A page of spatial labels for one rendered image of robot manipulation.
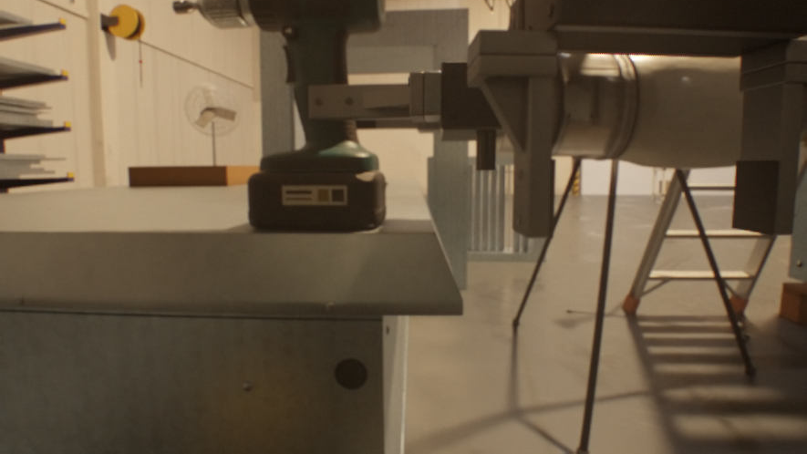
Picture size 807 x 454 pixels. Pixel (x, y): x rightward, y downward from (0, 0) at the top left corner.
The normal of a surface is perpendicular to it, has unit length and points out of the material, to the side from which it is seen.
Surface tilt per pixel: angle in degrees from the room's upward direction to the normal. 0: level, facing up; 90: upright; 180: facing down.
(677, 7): 90
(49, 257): 67
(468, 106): 90
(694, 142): 129
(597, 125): 117
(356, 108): 90
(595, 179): 90
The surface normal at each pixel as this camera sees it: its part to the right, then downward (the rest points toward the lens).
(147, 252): -0.03, -0.30
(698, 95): -0.18, 0.09
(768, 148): -1.00, 0.00
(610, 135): -0.07, 0.65
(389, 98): -0.57, 0.07
